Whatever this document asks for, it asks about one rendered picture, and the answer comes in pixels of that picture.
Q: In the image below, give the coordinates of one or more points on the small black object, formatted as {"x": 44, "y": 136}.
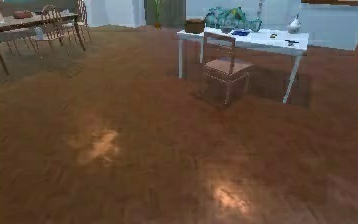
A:
{"x": 291, "y": 42}

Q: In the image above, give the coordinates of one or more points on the red bowl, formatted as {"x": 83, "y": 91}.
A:
{"x": 22, "y": 14}

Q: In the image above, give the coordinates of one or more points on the brown wooden chair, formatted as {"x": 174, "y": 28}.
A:
{"x": 225, "y": 67}

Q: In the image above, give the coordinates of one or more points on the small dark and yellow object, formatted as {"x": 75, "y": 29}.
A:
{"x": 273, "y": 35}

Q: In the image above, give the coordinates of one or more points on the brown spindle-back chair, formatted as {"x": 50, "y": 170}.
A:
{"x": 52, "y": 24}
{"x": 81, "y": 16}

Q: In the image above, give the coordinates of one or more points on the white table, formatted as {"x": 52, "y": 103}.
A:
{"x": 267, "y": 41}

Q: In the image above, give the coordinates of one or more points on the brown dining table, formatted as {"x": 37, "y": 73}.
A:
{"x": 27, "y": 20}

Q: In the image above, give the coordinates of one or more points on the blue flat book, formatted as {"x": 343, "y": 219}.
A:
{"x": 241, "y": 32}

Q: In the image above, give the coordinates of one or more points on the dark brown box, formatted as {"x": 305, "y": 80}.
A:
{"x": 195, "y": 25}

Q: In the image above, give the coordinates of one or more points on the green house plant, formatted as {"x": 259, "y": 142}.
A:
{"x": 158, "y": 13}

